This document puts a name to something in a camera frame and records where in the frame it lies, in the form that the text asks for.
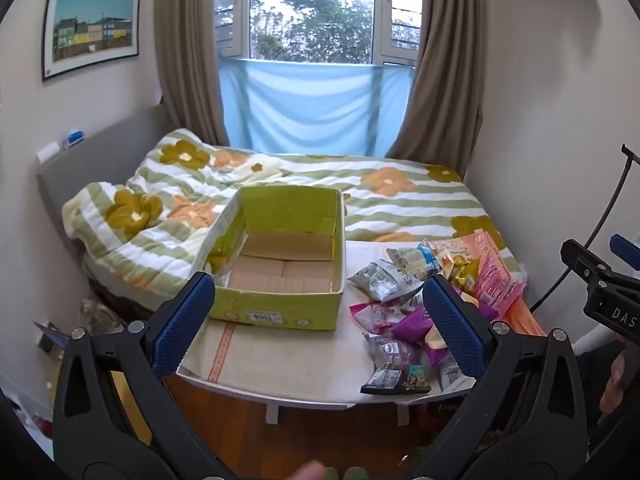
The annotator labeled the person's right hand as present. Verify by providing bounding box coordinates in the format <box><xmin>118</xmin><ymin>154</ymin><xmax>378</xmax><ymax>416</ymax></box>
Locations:
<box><xmin>599</xmin><ymin>346</ymin><xmax>627</xmax><ymax>412</ymax></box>

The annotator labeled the pile of snack packets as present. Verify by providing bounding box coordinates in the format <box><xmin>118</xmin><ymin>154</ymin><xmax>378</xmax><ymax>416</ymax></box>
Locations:
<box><xmin>347</xmin><ymin>237</ymin><xmax>501</xmax><ymax>395</ymax></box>

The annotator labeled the white framed window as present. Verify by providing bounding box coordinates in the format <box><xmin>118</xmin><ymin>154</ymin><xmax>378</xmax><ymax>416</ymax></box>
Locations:
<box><xmin>214</xmin><ymin>0</ymin><xmax>426</xmax><ymax>67</ymax></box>

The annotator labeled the framed houses picture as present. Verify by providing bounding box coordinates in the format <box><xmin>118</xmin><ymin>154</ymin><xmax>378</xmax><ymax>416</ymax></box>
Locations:
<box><xmin>41</xmin><ymin>0</ymin><xmax>142</xmax><ymax>82</ymax></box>

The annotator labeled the orange flat packet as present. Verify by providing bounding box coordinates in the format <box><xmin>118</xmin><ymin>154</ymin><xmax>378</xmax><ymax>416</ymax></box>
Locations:
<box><xmin>497</xmin><ymin>297</ymin><xmax>547</xmax><ymax>337</ymax></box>

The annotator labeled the brown left curtain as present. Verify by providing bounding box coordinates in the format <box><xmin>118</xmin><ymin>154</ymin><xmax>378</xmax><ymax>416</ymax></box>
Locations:
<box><xmin>154</xmin><ymin>0</ymin><xmax>228</xmax><ymax>146</ymax></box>

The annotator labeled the black cable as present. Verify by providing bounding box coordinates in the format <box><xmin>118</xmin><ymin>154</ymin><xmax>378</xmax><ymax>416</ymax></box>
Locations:
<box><xmin>530</xmin><ymin>144</ymin><xmax>640</xmax><ymax>313</ymax></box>

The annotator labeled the beige patterned table cloth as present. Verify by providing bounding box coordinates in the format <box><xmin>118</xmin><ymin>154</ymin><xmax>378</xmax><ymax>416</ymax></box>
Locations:
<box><xmin>177</xmin><ymin>305</ymin><xmax>476</xmax><ymax>403</ymax></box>

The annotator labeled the light blue window cloth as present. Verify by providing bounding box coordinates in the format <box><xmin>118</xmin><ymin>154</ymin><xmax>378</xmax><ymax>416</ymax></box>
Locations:
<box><xmin>218</xmin><ymin>58</ymin><xmax>416</xmax><ymax>157</ymax></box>

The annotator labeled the white low table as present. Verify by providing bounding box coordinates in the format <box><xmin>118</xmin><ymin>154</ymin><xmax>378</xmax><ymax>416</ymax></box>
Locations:
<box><xmin>176</xmin><ymin>280</ymin><xmax>531</xmax><ymax>428</ymax></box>

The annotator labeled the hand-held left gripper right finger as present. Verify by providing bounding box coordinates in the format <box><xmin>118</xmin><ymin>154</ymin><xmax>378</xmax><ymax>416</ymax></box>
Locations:
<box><xmin>405</xmin><ymin>275</ymin><xmax>589</xmax><ymax>480</ymax></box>

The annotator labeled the green cardboard box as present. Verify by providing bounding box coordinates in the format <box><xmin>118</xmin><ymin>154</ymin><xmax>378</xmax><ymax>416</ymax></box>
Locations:
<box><xmin>202</xmin><ymin>186</ymin><xmax>347</xmax><ymax>332</ymax></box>

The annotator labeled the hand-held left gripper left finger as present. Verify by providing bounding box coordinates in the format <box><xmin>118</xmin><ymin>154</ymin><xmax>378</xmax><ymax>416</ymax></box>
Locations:
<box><xmin>52</xmin><ymin>271</ymin><xmax>236</xmax><ymax>480</ymax></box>

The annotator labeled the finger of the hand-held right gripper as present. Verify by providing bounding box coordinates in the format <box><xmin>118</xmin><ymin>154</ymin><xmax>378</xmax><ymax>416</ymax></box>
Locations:
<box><xmin>560</xmin><ymin>239</ymin><xmax>619</xmax><ymax>287</ymax></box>
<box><xmin>609</xmin><ymin>233</ymin><xmax>640</xmax><ymax>262</ymax></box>

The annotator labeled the grey bed headboard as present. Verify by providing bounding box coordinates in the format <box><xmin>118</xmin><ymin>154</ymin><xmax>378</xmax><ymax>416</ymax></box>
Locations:
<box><xmin>36</xmin><ymin>104</ymin><xmax>176</xmax><ymax>241</ymax></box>

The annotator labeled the floral striped blanket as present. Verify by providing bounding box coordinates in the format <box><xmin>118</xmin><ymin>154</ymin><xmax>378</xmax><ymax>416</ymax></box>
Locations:
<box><xmin>62</xmin><ymin>129</ymin><xmax>503</xmax><ymax>306</ymax></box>

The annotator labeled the clear glassware cluster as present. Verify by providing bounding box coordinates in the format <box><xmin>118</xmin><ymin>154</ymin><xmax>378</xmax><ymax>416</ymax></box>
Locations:
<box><xmin>75</xmin><ymin>296</ymin><xmax>128</xmax><ymax>335</ymax></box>

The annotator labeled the large peach printed bag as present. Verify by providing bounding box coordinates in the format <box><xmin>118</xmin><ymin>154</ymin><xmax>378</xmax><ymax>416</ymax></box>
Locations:
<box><xmin>429</xmin><ymin>232</ymin><xmax>528</xmax><ymax>318</ymax></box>

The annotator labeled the white mattress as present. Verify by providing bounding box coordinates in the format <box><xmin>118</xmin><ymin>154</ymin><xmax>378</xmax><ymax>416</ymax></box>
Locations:
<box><xmin>82</xmin><ymin>237</ymin><xmax>530</xmax><ymax>311</ymax></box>

